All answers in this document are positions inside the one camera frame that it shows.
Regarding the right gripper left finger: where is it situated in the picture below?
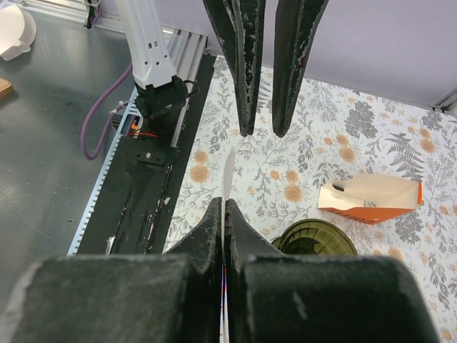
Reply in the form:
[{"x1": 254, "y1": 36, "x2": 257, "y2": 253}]
[{"x1": 1, "y1": 198, "x2": 222, "y2": 342}]

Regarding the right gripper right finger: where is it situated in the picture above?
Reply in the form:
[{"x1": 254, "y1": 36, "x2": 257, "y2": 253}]
[{"x1": 224, "y1": 200, "x2": 438, "y2": 342}]

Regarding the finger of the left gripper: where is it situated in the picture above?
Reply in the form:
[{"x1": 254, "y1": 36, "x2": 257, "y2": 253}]
[
  {"x1": 271, "y1": 0, "x2": 328, "y2": 136},
  {"x1": 204, "y1": 0, "x2": 266, "y2": 136}
]

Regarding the green glass dripper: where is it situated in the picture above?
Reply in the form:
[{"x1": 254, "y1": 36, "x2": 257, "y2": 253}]
[{"x1": 272, "y1": 219, "x2": 358, "y2": 256}]

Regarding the orange coffee filter pack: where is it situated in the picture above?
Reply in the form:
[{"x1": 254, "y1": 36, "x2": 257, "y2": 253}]
[{"x1": 318, "y1": 174, "x2": 423, "y2": 225}]

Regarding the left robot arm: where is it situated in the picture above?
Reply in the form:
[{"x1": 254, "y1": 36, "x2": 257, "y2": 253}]
[{"x1": 116, "y1": 1, "x2": 328, "y2": 137}]

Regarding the white plastic funnel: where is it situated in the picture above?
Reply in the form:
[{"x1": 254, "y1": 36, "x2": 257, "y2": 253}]
[{"x1": 1, "y1": 5, "x2": 37, "y2": 61}]

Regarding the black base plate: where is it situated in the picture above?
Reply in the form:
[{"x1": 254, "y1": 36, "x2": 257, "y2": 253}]
[{"x1": 77, "y1": 54, "x2": 216, "y2": 254}]

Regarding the white slotted cable duct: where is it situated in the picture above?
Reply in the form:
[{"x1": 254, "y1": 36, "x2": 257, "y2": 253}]
[{"x1": 66, "y1": 100, "x2": 138, "y2": 257}]

